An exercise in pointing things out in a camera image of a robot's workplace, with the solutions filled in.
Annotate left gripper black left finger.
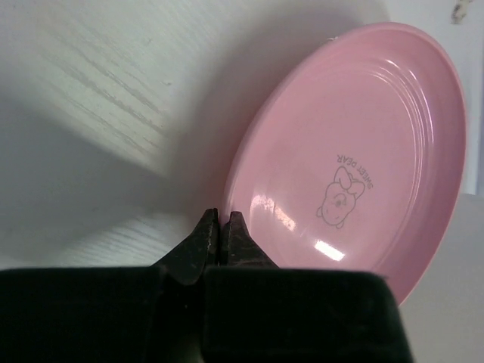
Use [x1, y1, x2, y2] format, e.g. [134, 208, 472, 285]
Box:
[154, 208, 219, 286]

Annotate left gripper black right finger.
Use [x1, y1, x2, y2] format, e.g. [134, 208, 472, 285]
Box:
[219, 211, 277, 268]

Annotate pink round plate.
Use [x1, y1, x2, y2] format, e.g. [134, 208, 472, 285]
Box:
[221, 23, 467, 303]

